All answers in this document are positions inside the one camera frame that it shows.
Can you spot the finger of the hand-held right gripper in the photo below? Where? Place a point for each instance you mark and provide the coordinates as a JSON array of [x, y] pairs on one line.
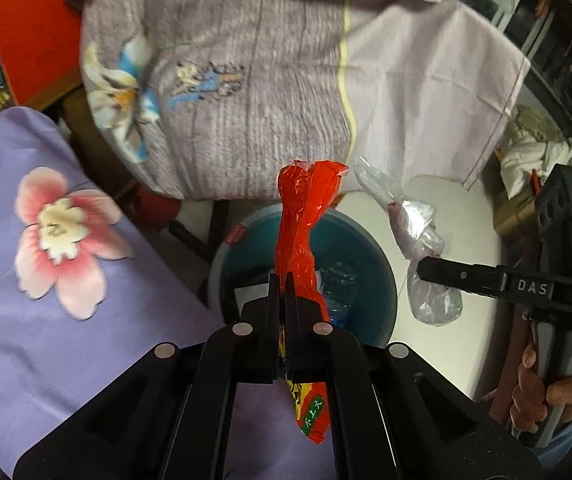
[[458, 277]]

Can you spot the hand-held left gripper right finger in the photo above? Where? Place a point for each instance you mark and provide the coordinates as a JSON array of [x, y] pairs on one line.
[[292, 312]]

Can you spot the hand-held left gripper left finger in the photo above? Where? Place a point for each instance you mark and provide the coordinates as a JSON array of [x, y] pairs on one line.
[[274, 312]]

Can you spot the clear plastic bottle blue label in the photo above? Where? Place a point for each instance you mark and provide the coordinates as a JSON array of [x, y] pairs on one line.
[[338, 295]]

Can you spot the clear plastic wrapper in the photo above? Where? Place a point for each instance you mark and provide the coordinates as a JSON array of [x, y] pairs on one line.
[[418, 230]]

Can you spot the red snack bag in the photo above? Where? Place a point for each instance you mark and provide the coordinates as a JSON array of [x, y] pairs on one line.
[[301, 230]]

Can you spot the teal plastic bin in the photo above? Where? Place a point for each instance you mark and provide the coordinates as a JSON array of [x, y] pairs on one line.
[[366, 265]]

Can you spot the person's right hand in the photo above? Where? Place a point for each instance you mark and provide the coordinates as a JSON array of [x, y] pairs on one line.
[[528, 400]]

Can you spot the white rags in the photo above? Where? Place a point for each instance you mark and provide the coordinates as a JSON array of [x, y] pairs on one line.
[[531, 150]]

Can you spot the purple floral blanket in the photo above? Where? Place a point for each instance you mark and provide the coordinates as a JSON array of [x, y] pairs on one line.
[[65, 340]]

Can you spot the dark shelf unit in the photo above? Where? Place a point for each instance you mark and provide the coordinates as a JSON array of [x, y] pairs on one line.
[[566, 45]]

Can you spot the grey-purple floral cloth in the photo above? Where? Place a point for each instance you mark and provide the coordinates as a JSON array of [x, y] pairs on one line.
[[276, 75]]

